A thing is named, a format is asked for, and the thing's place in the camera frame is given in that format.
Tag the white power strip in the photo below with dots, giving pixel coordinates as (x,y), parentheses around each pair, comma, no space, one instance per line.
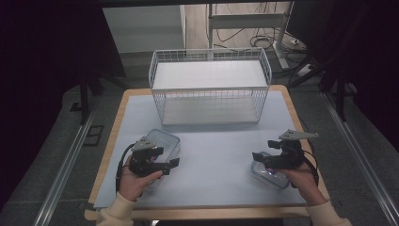
(304,70)

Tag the small clear plastic container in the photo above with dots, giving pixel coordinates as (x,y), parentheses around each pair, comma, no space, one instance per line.
(269,180)

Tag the person's left hand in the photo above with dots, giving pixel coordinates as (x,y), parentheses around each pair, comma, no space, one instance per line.
(133,185)

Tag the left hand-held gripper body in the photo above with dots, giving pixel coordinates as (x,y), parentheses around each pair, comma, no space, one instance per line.
(142,160)

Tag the black stand leg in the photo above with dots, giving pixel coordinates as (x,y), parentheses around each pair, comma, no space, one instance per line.
(340,94)
(84,100)

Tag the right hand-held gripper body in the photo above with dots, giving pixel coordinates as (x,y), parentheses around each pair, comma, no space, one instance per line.
(290,155)

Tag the aluminium floor rail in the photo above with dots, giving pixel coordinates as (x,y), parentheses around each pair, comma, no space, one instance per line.
(66,169)
(360,157)

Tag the large clear plastic container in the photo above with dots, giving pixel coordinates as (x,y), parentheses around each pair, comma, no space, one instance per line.
(166,141)

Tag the person's right hand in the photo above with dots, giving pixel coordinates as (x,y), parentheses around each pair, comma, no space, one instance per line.
(306,183)

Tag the white metal desk frame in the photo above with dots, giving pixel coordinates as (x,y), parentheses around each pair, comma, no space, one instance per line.
(247,21)

